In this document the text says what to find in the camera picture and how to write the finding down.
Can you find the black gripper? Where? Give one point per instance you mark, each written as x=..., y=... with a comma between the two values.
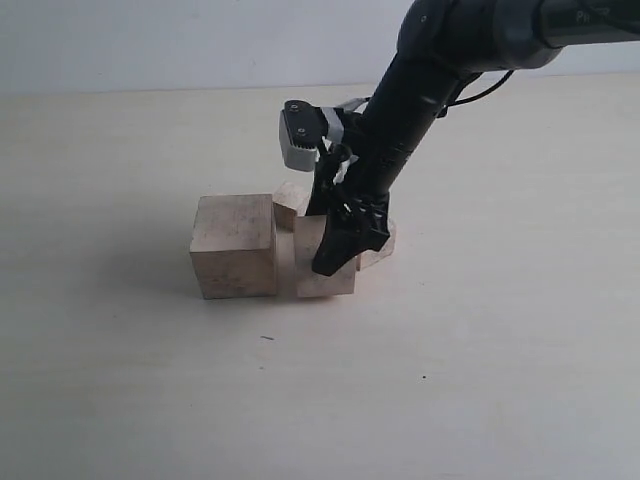
x=383, y=136

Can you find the third largest wooden cube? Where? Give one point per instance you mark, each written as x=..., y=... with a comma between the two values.
x=371, y=257

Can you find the second largest wooden cube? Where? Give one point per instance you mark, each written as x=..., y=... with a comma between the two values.
x=309, y=281

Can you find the smallest wooden cube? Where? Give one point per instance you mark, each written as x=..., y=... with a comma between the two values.
x=289, y=202

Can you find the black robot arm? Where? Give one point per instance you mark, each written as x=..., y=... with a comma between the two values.
x=442, y=47

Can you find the white zip tie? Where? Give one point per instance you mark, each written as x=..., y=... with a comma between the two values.
x=337, y=162

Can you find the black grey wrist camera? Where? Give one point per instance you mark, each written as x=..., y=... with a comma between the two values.
x=303, y=128

